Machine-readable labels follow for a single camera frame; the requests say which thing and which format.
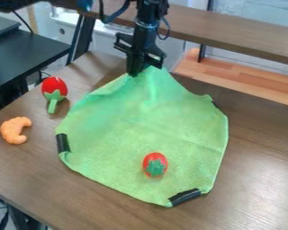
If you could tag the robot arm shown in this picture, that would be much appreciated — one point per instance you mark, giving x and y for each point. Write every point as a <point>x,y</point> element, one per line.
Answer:
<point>147,11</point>

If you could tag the red toy strawberry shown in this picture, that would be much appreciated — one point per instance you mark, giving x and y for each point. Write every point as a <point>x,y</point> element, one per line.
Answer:
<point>54,90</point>

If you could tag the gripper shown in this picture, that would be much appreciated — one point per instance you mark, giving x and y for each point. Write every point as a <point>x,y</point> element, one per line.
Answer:
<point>139,45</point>

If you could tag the green cloth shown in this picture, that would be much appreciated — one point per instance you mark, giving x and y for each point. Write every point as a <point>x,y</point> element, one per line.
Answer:
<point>146,128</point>

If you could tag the wooden shelf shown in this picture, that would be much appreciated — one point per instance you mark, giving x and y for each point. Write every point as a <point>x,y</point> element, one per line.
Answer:
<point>238,51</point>

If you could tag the orange toy croissant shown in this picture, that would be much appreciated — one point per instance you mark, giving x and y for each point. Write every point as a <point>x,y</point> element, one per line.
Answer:
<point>15,129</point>

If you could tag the black side table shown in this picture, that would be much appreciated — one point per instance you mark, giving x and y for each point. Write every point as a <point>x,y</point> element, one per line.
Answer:
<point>18,54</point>

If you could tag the red toy tomato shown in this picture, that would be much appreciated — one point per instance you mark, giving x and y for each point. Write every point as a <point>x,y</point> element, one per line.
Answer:
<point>155,165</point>

